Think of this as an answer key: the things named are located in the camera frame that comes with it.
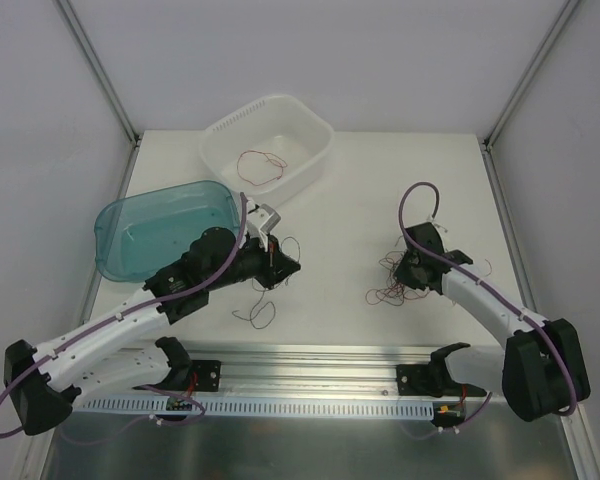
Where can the white slotted cable duct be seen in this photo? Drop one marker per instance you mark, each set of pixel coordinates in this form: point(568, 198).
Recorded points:
point(137, 404)

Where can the teal translucent plastic bin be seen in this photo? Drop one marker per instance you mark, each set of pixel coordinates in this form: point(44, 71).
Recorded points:
point(137, 235)

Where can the aluminium frame post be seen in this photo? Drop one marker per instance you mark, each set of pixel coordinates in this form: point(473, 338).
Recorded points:
point(555, 31)
point(86, 48)

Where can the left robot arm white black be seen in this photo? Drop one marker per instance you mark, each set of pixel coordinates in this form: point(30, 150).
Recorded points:
point(47, 381)

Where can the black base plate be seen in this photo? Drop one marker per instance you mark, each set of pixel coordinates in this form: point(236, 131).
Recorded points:
point(415, 380)
point(203, 376)

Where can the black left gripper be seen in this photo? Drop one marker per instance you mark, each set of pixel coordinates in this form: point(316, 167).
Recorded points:
point(271, 263)

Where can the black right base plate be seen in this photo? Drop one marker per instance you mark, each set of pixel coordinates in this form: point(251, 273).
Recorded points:
point(415, 380)

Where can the aluminium mounting rail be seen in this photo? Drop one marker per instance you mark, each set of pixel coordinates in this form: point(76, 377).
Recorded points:
point(308, 371)

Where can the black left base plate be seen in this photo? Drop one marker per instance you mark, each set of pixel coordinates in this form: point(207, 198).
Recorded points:
point(203, 376)

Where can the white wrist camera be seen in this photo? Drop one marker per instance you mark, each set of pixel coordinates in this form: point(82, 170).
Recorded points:
point(437, 225)
point(261, 219)

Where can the white plastic basket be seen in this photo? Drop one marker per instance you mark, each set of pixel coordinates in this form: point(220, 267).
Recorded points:
point(270, 149)

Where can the left aluminium frame post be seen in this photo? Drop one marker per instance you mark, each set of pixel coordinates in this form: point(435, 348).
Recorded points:
point(86, 48)

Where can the right aluminium frame post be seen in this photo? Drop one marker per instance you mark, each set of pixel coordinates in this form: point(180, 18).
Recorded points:
point(555, 31)

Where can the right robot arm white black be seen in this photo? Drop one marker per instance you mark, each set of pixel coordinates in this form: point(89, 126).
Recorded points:
point(536, 364)

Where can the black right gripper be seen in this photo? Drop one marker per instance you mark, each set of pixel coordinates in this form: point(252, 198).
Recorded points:
point(415, 273)

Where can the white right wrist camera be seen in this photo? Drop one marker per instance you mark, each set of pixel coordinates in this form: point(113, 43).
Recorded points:
point(437, 225)

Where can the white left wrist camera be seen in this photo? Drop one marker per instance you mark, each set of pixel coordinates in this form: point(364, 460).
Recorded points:
point(261, 219)

